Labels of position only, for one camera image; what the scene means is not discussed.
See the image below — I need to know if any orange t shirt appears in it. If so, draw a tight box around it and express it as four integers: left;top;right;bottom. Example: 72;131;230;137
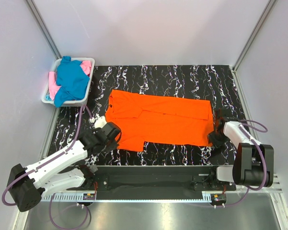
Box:
105;90;214;152

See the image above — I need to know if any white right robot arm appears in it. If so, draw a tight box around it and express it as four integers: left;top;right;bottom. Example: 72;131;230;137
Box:
207;109;274;191

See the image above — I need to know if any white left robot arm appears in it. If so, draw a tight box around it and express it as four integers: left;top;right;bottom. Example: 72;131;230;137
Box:
2;122;122;212

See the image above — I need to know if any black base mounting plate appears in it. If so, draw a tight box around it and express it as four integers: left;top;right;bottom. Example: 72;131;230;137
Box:
71;166;236;202

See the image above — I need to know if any blue t shirt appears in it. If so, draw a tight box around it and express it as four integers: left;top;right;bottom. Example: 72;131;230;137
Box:
54;56;90;107

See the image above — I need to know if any light blue garment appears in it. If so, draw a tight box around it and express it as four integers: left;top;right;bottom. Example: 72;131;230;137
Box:
45;94;52;101

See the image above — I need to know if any white plastic laundry basket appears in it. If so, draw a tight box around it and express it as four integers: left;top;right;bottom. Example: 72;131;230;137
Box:
40;57;96;107

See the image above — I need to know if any pink t shirt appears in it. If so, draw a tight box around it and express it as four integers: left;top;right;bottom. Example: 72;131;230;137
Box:
48;60;93;101

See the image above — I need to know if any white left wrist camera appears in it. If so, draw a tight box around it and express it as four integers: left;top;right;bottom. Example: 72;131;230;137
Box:
89;116;107;128

